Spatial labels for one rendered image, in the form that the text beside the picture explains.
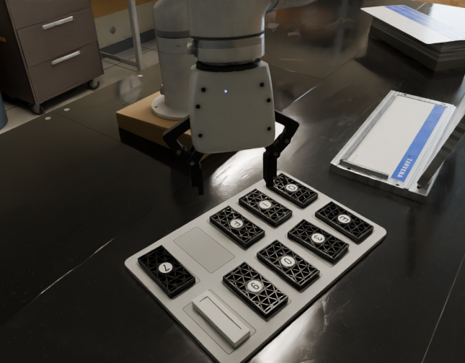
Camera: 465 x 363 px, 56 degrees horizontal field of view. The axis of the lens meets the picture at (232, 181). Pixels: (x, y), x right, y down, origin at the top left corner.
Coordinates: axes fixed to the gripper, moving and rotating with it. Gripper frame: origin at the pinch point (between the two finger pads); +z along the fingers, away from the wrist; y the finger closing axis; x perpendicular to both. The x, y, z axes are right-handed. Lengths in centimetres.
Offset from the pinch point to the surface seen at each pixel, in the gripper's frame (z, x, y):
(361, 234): 18.9, 10.8, 24.2
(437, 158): 8.9, 17.5, 41.3
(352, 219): 18.1, 14.8, 24.1
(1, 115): 55, 247, -115
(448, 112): 12, 49, 65
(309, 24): -2, 132, 54
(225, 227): 17.4, 16.3, 0.4
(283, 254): 19.2, 8.4, 9.2
